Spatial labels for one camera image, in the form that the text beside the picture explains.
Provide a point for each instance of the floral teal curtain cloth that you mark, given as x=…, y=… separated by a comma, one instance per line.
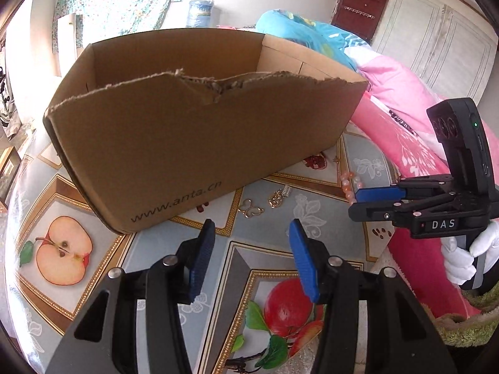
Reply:
x=117, y=0

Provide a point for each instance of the blue printed quilt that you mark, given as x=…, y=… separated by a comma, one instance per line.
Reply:
x=308, y=35

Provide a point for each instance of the gold pendant with silver spring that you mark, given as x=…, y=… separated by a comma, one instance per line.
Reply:
x=275, y=200

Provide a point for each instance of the wooden picture frame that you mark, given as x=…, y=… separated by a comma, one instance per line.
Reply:
x=9, y=167

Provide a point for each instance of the metal hook rack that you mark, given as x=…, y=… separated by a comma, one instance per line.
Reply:
x=358, y=12

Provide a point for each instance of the person's right forearm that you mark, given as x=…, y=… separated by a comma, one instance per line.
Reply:
x=483, y=302

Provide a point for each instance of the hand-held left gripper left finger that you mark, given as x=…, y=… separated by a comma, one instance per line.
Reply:
x=202, y=257

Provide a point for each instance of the blue water bottle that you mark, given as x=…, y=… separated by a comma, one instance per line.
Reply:
x=200, y=13

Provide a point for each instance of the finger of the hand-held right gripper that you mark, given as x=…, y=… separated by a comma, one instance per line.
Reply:
x=378, y=194
x=370, y=212

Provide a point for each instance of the white wardrobe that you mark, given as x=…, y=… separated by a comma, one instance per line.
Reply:
x=436, y=43

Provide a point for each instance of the brown cardboard box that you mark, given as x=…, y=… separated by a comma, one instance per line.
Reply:
x=187, y=144

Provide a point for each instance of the person's right hand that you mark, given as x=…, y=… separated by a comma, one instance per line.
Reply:
x=456, y=265

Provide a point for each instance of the fruit print tablecloth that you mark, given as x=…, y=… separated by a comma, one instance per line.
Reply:
x=253, y=233

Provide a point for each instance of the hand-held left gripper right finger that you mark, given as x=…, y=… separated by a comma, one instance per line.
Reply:
x=306, y=265

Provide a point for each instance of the pink floral blanket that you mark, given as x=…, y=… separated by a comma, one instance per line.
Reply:
x=393, y=124

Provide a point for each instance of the white board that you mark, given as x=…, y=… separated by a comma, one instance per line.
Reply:
x=66, y=43

